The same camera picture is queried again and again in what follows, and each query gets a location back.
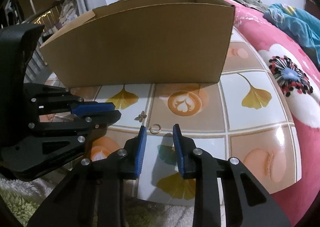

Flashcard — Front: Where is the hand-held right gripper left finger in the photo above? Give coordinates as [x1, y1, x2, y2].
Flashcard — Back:
[27, 126, 147, 227]

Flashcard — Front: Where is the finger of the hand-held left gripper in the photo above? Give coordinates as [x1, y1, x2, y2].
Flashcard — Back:
[0, 109, 122, 182]
[24, 83, 115, 117]

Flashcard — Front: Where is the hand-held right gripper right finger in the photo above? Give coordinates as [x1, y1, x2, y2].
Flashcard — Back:
[172, 124, 290, 227]

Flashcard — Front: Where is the brown cardboard box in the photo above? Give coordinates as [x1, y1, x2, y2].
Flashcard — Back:
[39, 0, 236, 89]

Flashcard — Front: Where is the metal railing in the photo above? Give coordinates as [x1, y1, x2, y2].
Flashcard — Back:
[0, 0, 65, 80]

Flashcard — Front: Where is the pile of clothes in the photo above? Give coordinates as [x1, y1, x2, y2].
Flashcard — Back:
[60, 0, 78, 25]

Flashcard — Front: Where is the pink floral blanket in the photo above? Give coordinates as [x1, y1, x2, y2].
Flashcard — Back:
[215, 0, 320, 227]

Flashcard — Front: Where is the grey patterned pillow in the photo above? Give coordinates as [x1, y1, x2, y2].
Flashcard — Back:
[229, 0, 270, 12]

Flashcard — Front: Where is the blue blanket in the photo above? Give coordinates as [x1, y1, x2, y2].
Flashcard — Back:
[264, 3, 320, 67]

